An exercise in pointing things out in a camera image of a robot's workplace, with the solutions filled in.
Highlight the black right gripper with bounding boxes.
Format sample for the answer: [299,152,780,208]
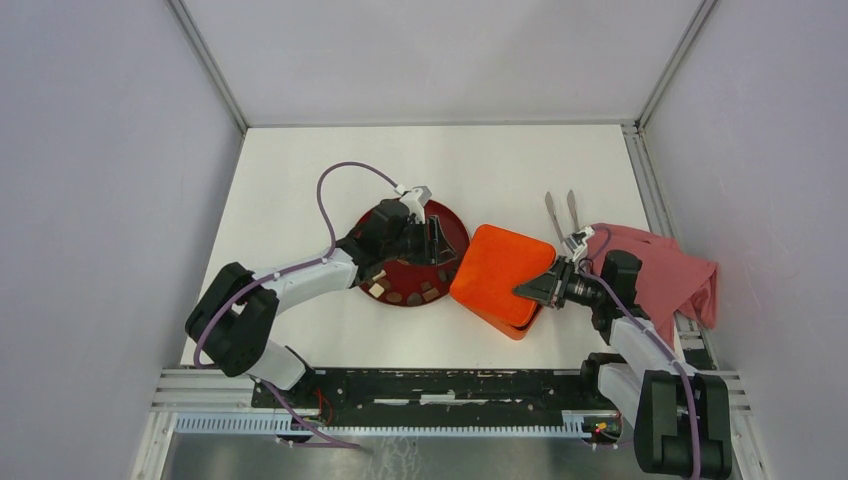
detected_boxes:
[511,255,607,309]

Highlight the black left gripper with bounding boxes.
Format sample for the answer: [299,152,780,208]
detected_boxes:
[382,215,458,266]

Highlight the round red lacquer tray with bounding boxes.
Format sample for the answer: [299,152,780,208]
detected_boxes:
[357,200,471,308]

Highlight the metal tongs with white handle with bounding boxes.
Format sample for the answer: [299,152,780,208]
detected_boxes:
[544,190,581,245]

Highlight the orange chocolate box with dividers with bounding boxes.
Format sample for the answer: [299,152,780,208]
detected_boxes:
[467,299,542,341]

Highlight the orange box lid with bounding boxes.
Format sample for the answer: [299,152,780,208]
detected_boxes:
[450,224,557,309]

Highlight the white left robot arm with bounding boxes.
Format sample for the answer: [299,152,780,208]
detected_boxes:
[184,199,461,408]

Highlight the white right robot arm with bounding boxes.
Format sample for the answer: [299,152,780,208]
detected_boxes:
[513,250,733,479]

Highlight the white square chocolate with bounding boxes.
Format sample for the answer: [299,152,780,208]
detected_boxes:
[368,283,386,299]

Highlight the pink cloth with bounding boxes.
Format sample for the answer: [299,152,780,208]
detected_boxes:
[588,223,719,344]

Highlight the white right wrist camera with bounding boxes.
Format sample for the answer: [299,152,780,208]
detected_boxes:
[562,225,595,264]

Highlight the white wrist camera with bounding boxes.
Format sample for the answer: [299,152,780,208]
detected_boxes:
[562,225,595,264]
[394,184,432,224]

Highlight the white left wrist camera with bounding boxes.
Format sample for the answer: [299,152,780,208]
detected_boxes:
[394,184,432,224]

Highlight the white cable duct strip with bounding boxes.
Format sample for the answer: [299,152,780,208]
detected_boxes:
[174,413,597,440]

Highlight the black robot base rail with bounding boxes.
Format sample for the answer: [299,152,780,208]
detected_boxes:
[251,367,617,428]

